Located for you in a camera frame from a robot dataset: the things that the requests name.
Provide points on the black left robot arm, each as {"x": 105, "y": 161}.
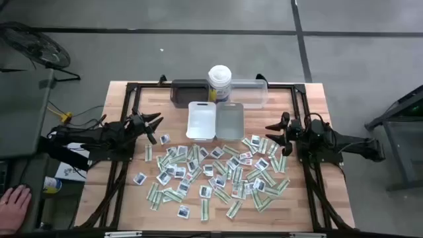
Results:
{"x": 99, "y": 135}

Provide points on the white and yellow canister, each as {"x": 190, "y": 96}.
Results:
{"x": 53, "y": 185}

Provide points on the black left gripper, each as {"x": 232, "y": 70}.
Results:
{"x": 138, "y": 123}

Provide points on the grey desk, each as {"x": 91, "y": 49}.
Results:
{"x": 23, "y": 109}

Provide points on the disinfectant wipes canister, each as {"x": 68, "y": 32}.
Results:
{"x": 219, "y": 76}

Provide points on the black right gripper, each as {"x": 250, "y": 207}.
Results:
{"x": 292, "y": 132}

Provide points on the dark metal cart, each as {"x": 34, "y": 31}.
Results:
{"x": 390, "y": 114}

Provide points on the white plastic bin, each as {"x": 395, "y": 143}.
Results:
{"x": 201, "y": 112}

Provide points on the black keyboard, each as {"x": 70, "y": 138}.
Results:
{"x": 2, "y": 178}

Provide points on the black floor fan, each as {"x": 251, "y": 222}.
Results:
{"x": 36, "y": 46}

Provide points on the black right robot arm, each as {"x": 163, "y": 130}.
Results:
{"x": 347, "y": 142}

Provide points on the grey plastic bin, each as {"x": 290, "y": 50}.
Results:
{"x": 229, "y": 119}

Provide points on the dark grey plastic tray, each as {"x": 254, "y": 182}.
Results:
{"x": 188, "y": 96}

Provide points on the clear plastic container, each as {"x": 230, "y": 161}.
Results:
{"x": 254, "y": 94}

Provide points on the person's hand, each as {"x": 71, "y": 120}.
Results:
{"x": 13, "y": 208}

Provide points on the black table clamp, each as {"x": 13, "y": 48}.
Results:
{"x": 261, "y": 77}
{"x": 162, "y": 79}

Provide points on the white metal bracket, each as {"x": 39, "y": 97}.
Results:
{"x": 307, "y": 235}
{"x": 123, "y": 234}

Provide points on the white cardboard box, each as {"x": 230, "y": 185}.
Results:
{"x": 69, "y": 172}

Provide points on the black metal table frame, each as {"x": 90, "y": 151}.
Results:
{"x": 152, "y": 85}

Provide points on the black slanted bar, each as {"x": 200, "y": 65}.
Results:
{"x": 62, "y": 153}

